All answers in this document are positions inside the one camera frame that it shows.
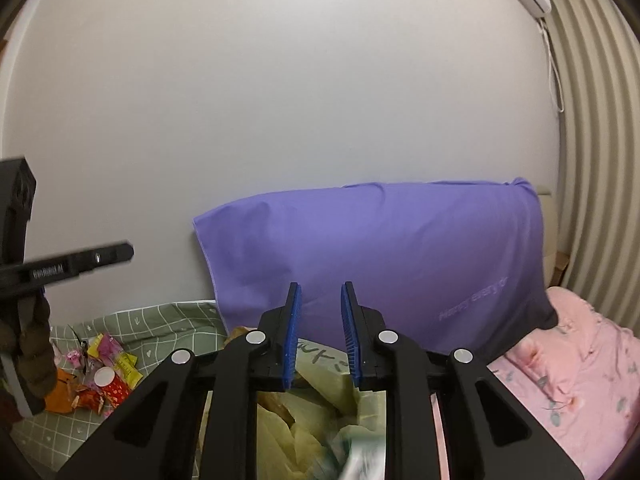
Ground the red snack wrapper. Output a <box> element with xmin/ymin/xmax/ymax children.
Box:
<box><xmin>72</xmin><ymin>374</ymin><xmax>131</xmax><ymax>415</ymax></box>

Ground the pink floral bedsheet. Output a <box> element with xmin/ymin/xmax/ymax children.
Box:
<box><xmin>489</xmin><ymin>287</ymin><xmax>639</xmax><ymax>479</ymax></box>

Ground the orange snack wrapper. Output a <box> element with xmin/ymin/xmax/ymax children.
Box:
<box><xmin>44</xmin><ymin>368</ymin><xmax>86</xmax><ymax>414</ymax></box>

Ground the yellow wafer wrapper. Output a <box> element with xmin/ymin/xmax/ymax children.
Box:
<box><xmin>88</xmin><ymin>333</ymin><xmax>143</xmax><ymax>390</ymax></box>

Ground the pink round bottle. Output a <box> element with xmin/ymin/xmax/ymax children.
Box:
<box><xmin>93</xmin><ymin>366</ymin><xmax>117</xmax><ymax>389</ymax></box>

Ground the beige striped curtain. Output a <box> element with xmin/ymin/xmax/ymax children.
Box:
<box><xmin>546</xmin><ymin>0</ymin><xmax>639</xmax><ymax>330</ymax></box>

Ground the left gloved hand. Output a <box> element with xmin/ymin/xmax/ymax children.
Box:
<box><xmin>1</xmin><ymin>289</ymin><xmax>58</xmax><ymax>424</ymax></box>

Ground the purple pillow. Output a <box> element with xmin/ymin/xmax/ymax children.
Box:
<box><xmin>193</xmin><ymin>179</ymin><xmax>558</xmax><ymax>361</ymax></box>

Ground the yellow-green trash bag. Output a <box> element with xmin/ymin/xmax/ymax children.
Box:
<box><xmin>245</xmin><ymin>338</ymin><xmax>386</xmax><ymax>479</ymax></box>

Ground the green checked blanket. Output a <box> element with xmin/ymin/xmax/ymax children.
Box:
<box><xmin>11</xmin><ymin>301</ymin><xmax>227</xmax><ymax>472</ymax></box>

